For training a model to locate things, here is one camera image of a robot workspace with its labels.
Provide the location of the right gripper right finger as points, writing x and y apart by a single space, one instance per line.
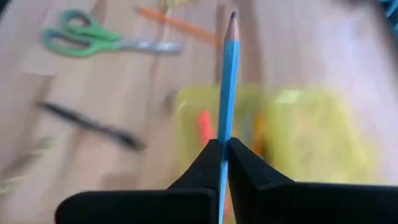
280 205

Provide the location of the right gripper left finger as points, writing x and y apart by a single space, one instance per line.
186 205

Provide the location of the yellow translucent supply box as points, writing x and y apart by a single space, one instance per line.
311 140

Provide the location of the red marker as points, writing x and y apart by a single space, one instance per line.
205 127

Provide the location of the blue pencil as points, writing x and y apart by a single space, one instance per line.
228 93

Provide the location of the clear pen black grip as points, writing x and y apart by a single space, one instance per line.
93 126

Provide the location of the orange pencil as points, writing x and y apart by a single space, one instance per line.
183 26

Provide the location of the orange crayon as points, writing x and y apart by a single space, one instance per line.
258 133

